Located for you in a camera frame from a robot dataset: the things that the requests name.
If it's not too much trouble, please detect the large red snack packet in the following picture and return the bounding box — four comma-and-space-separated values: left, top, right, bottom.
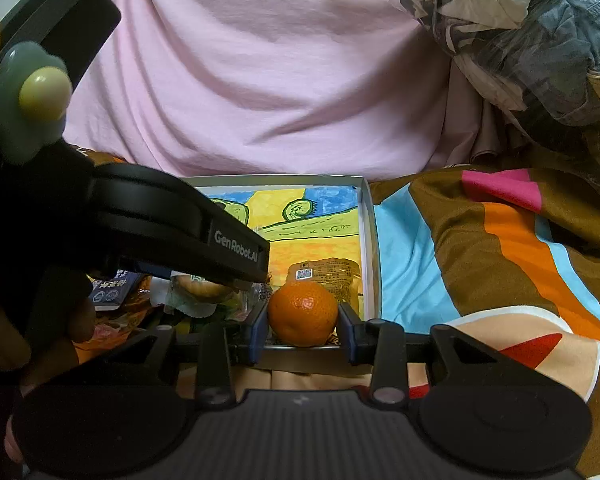
72, 305, 156, 366

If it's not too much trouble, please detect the long blue snack packet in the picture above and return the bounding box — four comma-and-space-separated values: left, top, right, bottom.
87, 267, 143, 311

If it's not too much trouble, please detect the orange mandarin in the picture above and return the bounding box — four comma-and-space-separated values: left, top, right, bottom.
266, 280, 340, 348

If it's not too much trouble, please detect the pink cloth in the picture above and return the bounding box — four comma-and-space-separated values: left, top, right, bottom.
62, 0, 506, 183

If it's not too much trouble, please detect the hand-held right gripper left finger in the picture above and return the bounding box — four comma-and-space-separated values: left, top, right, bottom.
107, 305, 271, 408

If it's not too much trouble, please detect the brown gold snack packet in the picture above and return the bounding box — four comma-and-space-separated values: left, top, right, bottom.
286, 258, 365, 318

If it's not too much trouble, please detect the grey shallow tray box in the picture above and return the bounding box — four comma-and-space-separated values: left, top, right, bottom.
182, 174, 383, 368

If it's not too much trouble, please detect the cartoon printed blanket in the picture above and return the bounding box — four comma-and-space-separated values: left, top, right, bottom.
240, 150, 600, 480

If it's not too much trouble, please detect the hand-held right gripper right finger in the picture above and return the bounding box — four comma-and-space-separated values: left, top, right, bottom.
337, 302, 499, 407

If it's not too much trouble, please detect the person's left hand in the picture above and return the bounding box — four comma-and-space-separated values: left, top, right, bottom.
0, 275, 98, 466

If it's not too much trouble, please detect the colourful crayon drawing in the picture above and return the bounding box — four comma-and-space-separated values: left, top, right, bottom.
200, 186, 368, 321

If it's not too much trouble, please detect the clear plastic bag of clothes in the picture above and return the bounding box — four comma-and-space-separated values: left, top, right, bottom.
395, 0, 600, 161

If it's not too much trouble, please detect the fried egg toy charm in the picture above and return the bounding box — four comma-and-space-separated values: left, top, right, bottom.
0, 42, 73, 166

